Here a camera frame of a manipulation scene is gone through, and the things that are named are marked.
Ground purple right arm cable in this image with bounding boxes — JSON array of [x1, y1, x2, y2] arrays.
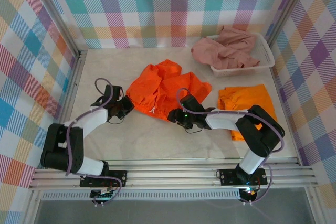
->
[[176, 87, 286, 205]]

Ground aluminium corner post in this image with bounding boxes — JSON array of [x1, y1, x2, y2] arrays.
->
[[25, 0, 89, 57], [265, 0, 316, 44]]

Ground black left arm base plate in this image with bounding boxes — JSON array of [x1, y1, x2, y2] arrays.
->
[[79, 169, 129, 188]]

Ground long aluminium base frame rail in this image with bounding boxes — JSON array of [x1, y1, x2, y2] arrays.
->
[[28, 157, 319, 191]]

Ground slotted grey cable duct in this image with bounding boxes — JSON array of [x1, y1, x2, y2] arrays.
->
[[40, 191, 242, 200]]

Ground white perforated plastic basket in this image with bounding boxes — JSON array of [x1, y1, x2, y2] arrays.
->
[[206, 33, 276, 78]]

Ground aluminium side frame rail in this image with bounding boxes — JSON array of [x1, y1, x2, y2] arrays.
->
[[46, 49, 89, 168], [270, 66, 304, 167]]

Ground light orange shorts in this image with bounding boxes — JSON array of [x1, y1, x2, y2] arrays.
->
[[218, 84, 279, 142]]

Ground pink shorts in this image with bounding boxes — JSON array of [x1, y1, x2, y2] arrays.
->
[[191, 25, 261, 70]]

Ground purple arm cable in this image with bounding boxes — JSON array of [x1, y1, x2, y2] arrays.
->
[[65, 78, 125, 205], [176, 87, 286, 205]]

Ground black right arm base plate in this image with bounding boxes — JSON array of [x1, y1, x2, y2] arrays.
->
[[218, 167, 268, 186]]

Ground red-orange shorts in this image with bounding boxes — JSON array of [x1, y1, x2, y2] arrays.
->
[[125, 60, 212, 122]]

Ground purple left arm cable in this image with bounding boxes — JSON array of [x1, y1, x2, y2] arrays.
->
[[65, 78, 125, 205]]

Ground short aluminium frame leg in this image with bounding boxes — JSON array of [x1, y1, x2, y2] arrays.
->
[[22, 191, 44, 224], [306, 187, 328, 224]]

